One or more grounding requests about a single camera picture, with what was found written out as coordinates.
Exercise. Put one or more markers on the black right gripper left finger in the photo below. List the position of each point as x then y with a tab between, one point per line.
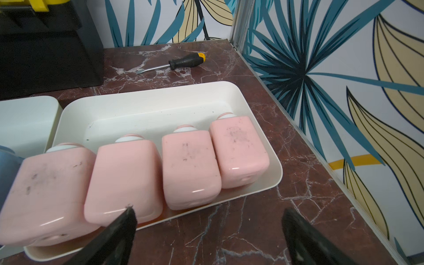
112	246

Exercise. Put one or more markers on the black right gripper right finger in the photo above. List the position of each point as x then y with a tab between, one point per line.
307	246

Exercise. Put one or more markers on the pink pencil sharpener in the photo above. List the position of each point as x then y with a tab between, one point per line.
241	155
191	175
127	173
45	205

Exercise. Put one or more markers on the blue pencil sharpener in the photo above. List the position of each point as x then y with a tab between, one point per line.
10	164

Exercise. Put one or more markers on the white middle storage tray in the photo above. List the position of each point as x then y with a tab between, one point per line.
28	125

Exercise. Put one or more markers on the black yellow screwdriver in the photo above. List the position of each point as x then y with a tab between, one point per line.
190	60

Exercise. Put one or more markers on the yellow black toolbox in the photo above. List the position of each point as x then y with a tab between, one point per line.
48	46

